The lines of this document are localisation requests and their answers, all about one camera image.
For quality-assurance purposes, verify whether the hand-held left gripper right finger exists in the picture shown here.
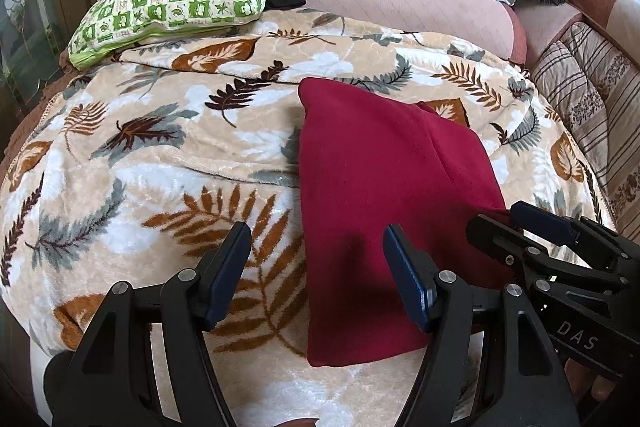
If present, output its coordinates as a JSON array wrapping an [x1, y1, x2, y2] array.
[[382, 223, 581, 427]]

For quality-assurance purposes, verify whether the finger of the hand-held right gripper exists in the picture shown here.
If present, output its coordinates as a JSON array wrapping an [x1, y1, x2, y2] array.
[[509, 201, 640, 268], [466, 214, 556, 294]]

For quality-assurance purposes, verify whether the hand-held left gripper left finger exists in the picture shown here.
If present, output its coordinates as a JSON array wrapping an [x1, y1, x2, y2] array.
[[42, 222, 253, 427]]

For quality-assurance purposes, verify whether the red fleece garment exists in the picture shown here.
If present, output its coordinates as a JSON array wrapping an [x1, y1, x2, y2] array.
[[297, 77, 516, 368]]

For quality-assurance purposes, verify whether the person's right hand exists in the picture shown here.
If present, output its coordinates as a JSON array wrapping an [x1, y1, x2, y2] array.
[[562, 354, 621, 415]]

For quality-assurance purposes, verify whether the leaf print blanket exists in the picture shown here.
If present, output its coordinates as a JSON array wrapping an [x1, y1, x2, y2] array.
[[0, 7, 616, 427]]

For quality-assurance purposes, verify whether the striped floral cushion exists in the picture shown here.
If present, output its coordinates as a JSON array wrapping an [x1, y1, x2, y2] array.
[[530, 22, 640, 228]]

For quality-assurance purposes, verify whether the pink sofa armrest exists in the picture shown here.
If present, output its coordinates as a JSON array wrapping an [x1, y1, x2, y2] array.
[[515, 0, 640, 68]]

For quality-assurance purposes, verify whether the brown bed sheet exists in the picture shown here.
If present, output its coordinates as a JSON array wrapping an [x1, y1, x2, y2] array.
[[0, 52, 76, 188]]

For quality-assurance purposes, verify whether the green checked pillow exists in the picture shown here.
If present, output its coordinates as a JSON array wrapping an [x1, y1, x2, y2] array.
[[67, 0, 266, 70]]

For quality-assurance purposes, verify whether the wooden glass cabinet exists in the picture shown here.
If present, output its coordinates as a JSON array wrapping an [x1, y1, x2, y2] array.
[[0, 0, 96, 118]]

